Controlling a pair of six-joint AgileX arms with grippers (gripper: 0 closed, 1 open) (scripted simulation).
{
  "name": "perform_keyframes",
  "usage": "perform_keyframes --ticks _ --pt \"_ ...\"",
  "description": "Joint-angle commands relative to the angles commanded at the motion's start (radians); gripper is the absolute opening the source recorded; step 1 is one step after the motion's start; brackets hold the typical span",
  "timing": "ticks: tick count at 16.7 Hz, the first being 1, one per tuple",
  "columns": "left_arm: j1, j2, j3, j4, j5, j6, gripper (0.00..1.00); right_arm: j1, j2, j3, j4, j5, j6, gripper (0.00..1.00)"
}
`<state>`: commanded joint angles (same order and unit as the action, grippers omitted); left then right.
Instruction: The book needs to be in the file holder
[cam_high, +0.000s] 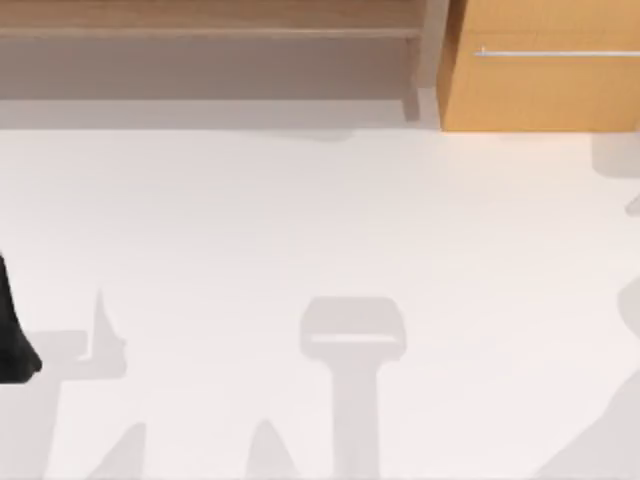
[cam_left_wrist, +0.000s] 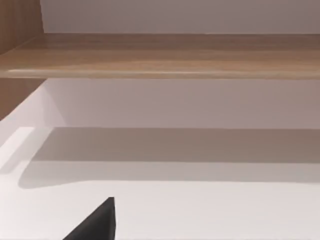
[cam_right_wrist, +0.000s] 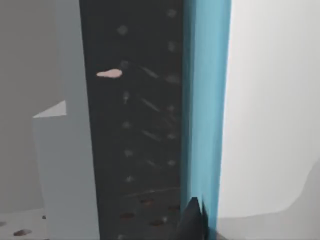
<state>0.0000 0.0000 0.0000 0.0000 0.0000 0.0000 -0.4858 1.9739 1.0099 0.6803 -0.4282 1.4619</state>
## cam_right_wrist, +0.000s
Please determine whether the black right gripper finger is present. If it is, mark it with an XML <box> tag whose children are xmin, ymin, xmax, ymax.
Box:
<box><xmin>174</xmin><ymin>196</ymin><xmax>209</xmax><ymax>240</ymax></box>

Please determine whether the dark book with blue spine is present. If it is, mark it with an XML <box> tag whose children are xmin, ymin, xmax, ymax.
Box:
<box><xmin>79</xmin><ymin>0</ymin><xmax>232</xmax><ymax>240</ymax></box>

